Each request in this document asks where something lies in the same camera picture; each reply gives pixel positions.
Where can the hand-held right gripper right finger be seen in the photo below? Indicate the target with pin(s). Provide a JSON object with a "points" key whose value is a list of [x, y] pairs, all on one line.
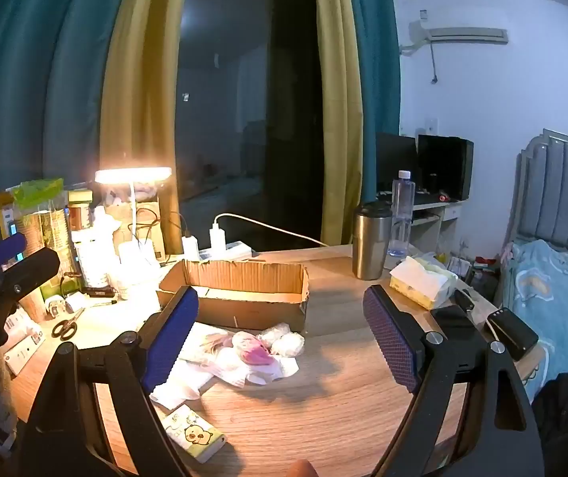
{"points": [[393, 343]]}

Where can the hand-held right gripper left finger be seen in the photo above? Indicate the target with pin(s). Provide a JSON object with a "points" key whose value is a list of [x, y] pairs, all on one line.
{"points": [[172, 338]]}

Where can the cardboard box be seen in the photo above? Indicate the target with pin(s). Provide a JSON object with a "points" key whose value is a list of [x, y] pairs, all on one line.
{"points": [[244, 308]]}

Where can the person's right hand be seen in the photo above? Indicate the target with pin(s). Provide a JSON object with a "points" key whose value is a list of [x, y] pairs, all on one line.
{"points": [[304, 469]]}

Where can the yellow box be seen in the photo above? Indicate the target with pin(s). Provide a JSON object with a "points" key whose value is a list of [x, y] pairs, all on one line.
{"points": [[4, 213]]}

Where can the green bag of paper cups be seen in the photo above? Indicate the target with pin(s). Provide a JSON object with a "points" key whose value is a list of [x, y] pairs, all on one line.
{"points": [[45, 228]]}

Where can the white tape roll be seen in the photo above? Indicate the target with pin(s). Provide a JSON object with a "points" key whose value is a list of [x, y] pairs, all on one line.
{"points": [[55, 305]]}

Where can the white box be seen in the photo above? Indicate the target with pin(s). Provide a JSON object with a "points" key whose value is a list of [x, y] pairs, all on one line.
{"points": [[25, 348]]}

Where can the black phone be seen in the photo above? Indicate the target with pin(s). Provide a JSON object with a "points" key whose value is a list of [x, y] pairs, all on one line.
{"points": [[450, 314]]}

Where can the black scissors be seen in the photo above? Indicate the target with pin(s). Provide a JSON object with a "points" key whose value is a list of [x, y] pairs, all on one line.
{"points": [[67, 324]]}

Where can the white cotton pads packet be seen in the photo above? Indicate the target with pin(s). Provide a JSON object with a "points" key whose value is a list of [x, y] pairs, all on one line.
{"points": [[232, 371]]}

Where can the yellow tissue pack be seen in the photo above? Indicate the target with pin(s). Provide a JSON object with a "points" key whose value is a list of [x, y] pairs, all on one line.
{"points": [[418, 278]]}

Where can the jar with yellow lid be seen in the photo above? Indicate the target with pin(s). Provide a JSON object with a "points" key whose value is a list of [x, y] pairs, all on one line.
{"points": [[80, 213]]}

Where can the white plastic cups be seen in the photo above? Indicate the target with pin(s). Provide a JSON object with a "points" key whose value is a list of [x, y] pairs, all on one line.
{"points": [[137, 268]]}

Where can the black car key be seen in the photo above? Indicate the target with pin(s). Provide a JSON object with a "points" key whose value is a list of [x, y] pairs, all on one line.
{"points": [[463, 299]]}

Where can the pink puff in plastic bag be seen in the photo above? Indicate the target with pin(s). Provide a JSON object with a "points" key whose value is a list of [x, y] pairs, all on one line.
{"points": [[254, 353]]}

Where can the short white charger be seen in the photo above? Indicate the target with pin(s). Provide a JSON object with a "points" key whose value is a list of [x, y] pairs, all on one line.
{"points": [[190, 247]]}

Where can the cartoon print tissue packet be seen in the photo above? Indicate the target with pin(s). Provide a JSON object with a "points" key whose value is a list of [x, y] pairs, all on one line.
{"points": [[192, 432]]}

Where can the stainless steel tumbler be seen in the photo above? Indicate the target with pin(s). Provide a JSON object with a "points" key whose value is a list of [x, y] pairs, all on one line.
{"points": [[371, 248]]}

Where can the bag of cotton balls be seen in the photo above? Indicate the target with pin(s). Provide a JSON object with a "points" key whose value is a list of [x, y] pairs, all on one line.
{"points": [[286, 344]]}

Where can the white power strip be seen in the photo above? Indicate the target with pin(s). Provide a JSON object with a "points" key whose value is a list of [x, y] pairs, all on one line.
{"points": [[234, 249]]}

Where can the tall white charger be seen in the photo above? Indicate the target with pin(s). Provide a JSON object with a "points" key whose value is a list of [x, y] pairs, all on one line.
{"points": [[218, 238]]}

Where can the brown cardboard carton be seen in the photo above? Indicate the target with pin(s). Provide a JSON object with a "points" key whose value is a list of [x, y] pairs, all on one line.
{"points": [[152, 223]]}

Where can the black power bank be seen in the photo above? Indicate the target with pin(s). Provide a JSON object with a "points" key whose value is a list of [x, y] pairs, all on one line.
{"points": [[512, 333]]}

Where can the white computer desk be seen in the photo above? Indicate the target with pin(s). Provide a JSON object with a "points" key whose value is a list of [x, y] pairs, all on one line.
{"points": [[433, 228]]}

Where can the pale plush toy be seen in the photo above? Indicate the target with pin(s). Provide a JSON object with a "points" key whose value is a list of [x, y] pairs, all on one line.
{"points": [[140, 191]]}

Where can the clear plastic water bottle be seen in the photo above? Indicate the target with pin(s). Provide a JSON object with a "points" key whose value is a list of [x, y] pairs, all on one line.
{"points": [[403, 208]]}

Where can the white desk lamp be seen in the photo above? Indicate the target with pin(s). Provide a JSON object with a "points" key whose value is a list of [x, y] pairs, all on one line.
{"points": [[132, 175]]}

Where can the teal curtain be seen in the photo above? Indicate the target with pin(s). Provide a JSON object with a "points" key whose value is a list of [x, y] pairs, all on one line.
{"points": [[378, 59], [40, 84]]}

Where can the blue printed blanket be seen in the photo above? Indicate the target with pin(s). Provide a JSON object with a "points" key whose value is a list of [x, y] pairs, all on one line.
{"points": [[562, 298]]}

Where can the black monitor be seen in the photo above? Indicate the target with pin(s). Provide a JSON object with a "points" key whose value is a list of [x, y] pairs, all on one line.
{"points": [[443, 164], [396, 159]]}

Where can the yellow curtain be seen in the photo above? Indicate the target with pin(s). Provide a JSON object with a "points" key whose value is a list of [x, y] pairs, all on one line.
{"points": [[338, 109], [140, 84]]}

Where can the grey padded headboard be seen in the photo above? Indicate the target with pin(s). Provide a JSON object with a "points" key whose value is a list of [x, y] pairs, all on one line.
{"points": [[562, 194]]}

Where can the dark glass window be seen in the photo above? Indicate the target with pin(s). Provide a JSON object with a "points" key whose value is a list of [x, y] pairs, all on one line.
{"points": [[244, 109]]}

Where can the white air conditioner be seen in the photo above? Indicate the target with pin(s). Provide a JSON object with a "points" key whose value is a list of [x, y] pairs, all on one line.
{"points": [[463, 35]]}

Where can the white wall outlet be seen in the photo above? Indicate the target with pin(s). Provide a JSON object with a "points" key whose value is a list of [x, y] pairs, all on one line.
{"points": [[431, 125]]}

